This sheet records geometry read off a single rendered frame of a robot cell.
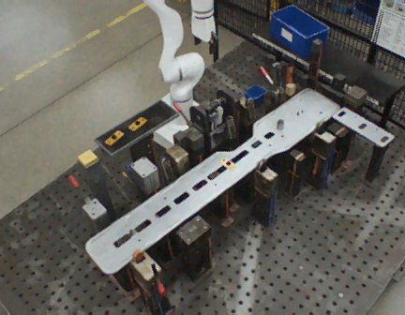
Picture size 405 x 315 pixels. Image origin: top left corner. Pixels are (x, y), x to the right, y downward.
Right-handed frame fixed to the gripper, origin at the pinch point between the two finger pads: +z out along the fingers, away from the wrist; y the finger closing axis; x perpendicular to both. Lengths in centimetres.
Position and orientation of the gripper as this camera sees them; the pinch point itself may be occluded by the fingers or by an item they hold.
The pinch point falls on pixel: (204, 46)
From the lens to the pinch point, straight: 198.7
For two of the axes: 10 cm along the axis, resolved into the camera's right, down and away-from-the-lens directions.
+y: 6.6, 5.3, -5.3
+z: 0.5, 6.7, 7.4
